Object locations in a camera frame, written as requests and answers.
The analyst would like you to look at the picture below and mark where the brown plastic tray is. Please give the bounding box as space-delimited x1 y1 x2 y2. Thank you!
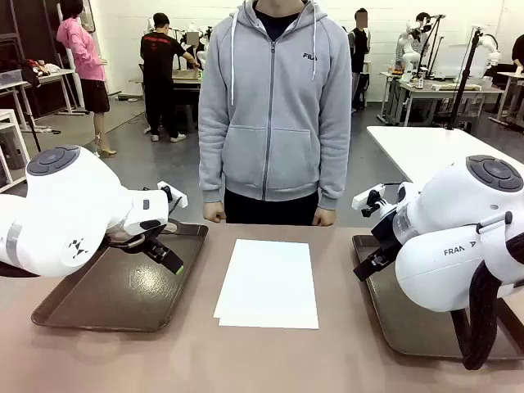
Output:
351 234 524 362
31 219 210 334

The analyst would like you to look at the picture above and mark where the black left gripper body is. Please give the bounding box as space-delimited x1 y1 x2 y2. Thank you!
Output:
104 223 169 251

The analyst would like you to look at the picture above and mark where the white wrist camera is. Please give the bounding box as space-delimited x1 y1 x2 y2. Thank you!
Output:
156 180 189 208
352 184 386 218

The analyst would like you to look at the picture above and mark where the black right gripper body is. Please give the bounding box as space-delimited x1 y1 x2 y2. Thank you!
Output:
370 206 404 258

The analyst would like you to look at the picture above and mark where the person's left hand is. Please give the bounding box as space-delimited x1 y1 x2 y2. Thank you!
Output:
312 207 337 227

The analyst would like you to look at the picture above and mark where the person in black clothes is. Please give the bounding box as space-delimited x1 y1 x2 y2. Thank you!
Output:
510 34 524 77

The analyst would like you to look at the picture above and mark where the black tripod stand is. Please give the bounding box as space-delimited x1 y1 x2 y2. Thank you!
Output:
444 25 485 131

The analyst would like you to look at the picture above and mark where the person's right forearm grey sleeve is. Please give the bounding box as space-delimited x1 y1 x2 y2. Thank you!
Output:
198 118 227 205

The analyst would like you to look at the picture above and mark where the grey workbench with equipment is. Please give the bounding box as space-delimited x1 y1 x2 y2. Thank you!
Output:
379 71 505 127

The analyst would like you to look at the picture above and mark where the white side table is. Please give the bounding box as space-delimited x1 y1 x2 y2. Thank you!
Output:
0 68 79 120

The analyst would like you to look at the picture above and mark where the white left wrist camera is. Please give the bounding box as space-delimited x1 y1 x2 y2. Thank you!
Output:
156 180 189 208

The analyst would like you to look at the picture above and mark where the person in grey hoodie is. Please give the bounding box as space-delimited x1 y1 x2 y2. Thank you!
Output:
197 0 353 227

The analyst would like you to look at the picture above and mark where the bystander in dark top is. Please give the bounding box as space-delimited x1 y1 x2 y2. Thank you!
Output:
347 7 372 112

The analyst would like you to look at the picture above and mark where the pile of clothes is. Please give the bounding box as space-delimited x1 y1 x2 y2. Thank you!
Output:
22 59 61 77

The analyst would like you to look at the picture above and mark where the person's right hand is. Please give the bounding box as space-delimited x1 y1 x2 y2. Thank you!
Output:
203 201 227 224

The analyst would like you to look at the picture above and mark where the person in black red-print t-shirt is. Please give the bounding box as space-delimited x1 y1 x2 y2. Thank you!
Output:
140 12 198 143

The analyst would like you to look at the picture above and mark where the person's left forearm grey sleeve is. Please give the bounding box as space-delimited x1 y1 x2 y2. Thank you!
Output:
315 118 353 211

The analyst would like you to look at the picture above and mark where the mannequin in pink hoodie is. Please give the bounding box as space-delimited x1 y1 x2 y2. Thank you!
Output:
56 0 118 159

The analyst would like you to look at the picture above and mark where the brown-topped workbench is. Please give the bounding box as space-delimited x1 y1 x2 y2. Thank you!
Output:
170 69 205 134

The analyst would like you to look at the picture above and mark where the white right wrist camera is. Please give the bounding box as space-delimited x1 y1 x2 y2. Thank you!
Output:
352 184 386 218

